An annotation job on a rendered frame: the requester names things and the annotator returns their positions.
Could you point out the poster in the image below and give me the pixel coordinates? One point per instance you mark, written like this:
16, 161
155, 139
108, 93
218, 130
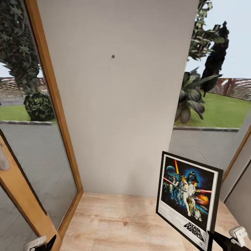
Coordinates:
188, 198

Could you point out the fixed window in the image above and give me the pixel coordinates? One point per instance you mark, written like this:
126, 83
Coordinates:
213, 117

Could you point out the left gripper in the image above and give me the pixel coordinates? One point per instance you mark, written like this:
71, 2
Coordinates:
47, 247

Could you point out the door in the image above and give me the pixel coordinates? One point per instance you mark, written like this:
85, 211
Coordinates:
40, 185

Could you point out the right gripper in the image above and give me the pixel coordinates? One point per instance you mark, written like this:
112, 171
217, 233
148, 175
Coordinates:
226, 243

